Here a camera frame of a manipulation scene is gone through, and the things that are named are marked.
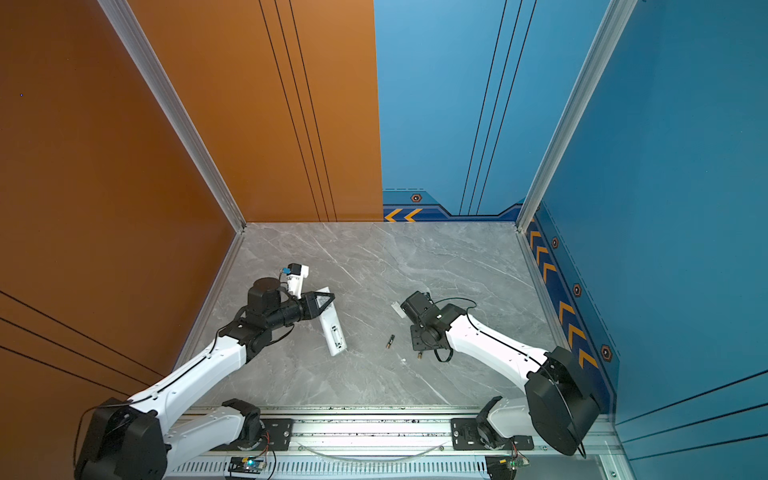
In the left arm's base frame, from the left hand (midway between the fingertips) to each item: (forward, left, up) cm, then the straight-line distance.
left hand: (334, 295), depth 80 cm
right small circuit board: (-36, -43, -17) cm, 58 cm away
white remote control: (-7, 0, -4) cm, 8 cm away
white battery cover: (+5, -18, -16) cm, 25 cm away
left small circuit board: (-36, +18, -18) cm, 44 cm away
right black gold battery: (-10, -24, -16) cm, 31 cm away
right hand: (-7, -24, -12) cm, 28 cm away
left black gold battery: (-7, -15, -17) cm, 23 cm away
